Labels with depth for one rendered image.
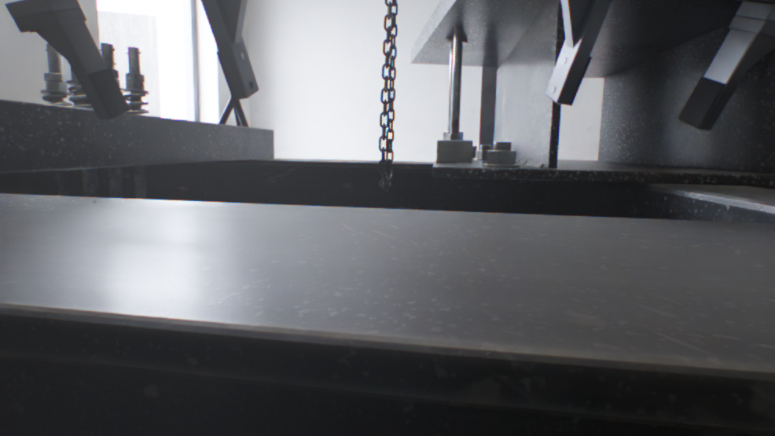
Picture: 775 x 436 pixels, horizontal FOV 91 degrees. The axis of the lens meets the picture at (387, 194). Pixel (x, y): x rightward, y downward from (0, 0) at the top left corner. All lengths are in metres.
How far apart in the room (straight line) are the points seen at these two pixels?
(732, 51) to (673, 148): 0.31
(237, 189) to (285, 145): 2.07
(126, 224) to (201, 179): 0.91
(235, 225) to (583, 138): 2.92
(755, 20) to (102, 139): 0.68
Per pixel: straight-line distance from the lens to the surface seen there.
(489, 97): 1.08
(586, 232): 0.17
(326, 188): 0.95
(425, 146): 2.86
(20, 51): 1.91
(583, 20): 0.36
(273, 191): 1.00
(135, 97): 0.74
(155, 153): 0.68
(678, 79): 0.74
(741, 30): 0.44
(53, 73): 0.77
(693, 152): 0.69
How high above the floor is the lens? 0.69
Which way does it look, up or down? 7 degrees down
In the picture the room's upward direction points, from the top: 1 degrees clockwise
